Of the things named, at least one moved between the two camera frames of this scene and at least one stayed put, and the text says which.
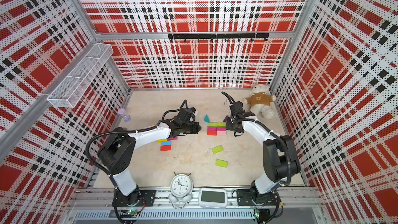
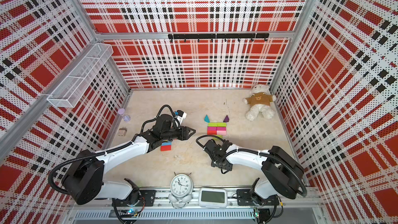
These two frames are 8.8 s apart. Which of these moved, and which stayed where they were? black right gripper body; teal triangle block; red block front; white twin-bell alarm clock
Moved: black right gripper body
Stayed: white twin-bell alarm clock; teal triangle block; red block front
